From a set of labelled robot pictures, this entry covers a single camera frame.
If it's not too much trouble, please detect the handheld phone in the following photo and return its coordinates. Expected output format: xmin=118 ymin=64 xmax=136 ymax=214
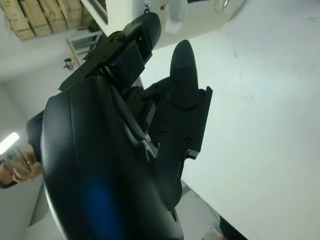
xmin=0 ymin=145 xmax=32 ymax=176

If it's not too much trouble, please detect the white two-slot toaster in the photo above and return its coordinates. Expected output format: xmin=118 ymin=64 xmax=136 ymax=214
xmin=79 ymin=0 xmax=247 ymax=50

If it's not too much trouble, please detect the wooden crate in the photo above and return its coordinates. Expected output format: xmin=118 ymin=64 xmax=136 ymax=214
xmin=0 ymin=0 xmax=89 ymax=42

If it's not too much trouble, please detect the ceiling light panel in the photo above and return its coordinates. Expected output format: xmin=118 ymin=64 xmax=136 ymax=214
xmin=0 ymin=131 xmax=20 ymax=155

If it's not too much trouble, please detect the white metal frame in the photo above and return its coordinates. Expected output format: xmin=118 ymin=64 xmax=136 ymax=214
xmin=64 ymin=30 xmax=104 ymax=69

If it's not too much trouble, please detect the standing person in dark clothes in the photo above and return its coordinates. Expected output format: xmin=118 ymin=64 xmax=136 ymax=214
xmin=0 ymin=109 xmax=46 ymax=190

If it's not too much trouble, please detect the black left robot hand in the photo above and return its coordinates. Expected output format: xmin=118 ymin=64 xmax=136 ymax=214
xmin=40 ymin=12 xmax=214 ymax=240

